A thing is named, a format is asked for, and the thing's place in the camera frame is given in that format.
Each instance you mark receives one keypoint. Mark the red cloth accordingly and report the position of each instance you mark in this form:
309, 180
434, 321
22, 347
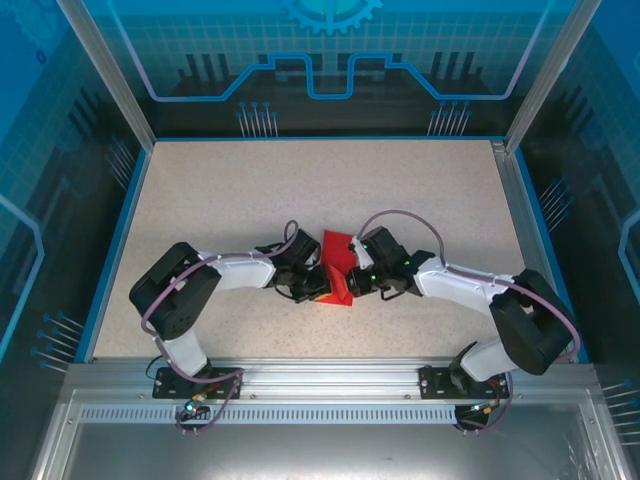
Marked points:
336, 247

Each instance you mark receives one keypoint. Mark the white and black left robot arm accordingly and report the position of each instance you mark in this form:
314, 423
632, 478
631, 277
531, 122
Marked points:
240, 272

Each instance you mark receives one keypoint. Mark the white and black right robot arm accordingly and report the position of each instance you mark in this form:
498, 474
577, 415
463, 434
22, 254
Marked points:
460, 287

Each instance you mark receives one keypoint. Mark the aluminium front beam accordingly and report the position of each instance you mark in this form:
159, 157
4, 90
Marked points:
325, 380

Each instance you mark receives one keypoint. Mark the brushed metal shelf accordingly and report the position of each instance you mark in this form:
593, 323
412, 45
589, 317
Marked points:
300, 450

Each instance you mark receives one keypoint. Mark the blue table edge strip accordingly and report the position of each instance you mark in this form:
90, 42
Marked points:
550, 240
112, 260

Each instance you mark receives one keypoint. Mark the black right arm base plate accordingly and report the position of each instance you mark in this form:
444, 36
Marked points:
432, 385

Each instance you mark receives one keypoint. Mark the aluminium side rail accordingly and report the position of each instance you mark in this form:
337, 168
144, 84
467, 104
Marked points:
522, 225

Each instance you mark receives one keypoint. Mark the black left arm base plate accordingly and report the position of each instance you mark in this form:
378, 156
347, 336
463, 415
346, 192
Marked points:
162, 390

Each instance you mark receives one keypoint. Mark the aluminium frame post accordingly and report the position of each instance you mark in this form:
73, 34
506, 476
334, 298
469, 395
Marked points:
545, 80
107, 75

